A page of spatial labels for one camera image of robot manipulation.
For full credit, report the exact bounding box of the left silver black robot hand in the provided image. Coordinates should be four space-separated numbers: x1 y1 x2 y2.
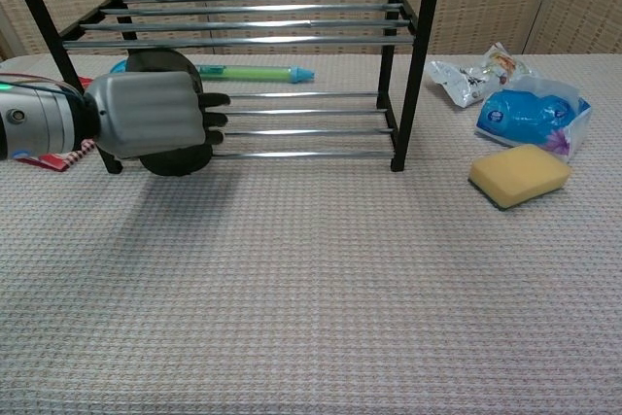
80 70 232 161

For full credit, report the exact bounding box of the black slipper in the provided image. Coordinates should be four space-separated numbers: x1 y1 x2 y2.
124 49 213 178

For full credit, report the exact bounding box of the black metal shoe rack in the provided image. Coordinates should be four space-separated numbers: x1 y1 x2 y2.
0 0 448 175

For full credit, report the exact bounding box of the red cartoon spiral notebook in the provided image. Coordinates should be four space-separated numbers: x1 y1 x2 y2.
14 75 96 173

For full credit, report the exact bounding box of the green blue water gun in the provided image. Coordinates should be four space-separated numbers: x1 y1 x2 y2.
109 59 316 86

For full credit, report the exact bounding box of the woven beige tablecloth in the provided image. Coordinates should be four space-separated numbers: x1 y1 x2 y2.
0 52 622 415

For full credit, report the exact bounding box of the white snack bag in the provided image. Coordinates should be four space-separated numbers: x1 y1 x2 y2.
421 43 534 109

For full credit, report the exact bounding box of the bamboo folding screen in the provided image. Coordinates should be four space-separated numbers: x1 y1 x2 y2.
0 0 622 60

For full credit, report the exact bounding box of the yellow sponge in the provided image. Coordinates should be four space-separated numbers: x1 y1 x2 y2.
467 144 573 212

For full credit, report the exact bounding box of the blue tissue pack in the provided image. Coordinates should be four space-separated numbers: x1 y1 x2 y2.
474 75 593 163

